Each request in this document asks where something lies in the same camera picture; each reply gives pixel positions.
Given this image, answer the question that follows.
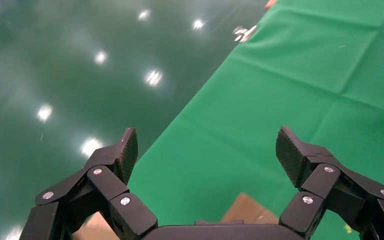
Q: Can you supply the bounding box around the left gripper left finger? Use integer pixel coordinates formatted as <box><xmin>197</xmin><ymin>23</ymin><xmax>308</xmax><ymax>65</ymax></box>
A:
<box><xmin>19</xmin><ymin>127</ymin><xmax>159</xmax><ymax>240</ymax></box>

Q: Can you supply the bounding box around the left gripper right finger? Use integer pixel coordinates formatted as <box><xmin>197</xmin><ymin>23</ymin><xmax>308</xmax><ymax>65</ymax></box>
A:
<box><xmin>275</xmin><ymin>125</ymin><xmax>384</xmax><ymax>240</ymax></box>

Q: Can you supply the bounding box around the small brown cardboard box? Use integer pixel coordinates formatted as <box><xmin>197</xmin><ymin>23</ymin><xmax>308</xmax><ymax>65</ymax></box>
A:
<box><xmin>220</xmin><ymin>193</ymin><xmax>280</xmax><ymax>225</ymax></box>

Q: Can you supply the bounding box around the green table cloth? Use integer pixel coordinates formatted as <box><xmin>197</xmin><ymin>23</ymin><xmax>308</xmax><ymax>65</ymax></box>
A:
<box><xmin>127</xmin><ymin>0</ymin><xmax>384</xmax><ymax>240</ymax></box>

